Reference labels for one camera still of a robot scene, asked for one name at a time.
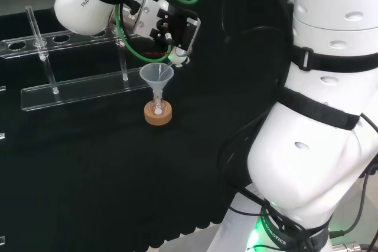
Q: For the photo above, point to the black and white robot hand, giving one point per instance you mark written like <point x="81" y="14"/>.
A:
<point x="177" y="27"/>

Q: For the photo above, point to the clear plastic funnel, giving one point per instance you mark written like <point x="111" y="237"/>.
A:
<point x="156" y="82"/>

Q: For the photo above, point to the small round-bottom glass flask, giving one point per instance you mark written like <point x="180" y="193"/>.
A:
<point x="158" y="107"/>

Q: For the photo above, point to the clear acrylic funnel stand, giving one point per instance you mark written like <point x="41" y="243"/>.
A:
<point x="76" y="91"/>

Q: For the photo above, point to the black bench cloth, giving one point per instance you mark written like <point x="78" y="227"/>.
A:
<point x="103" y="175"/>

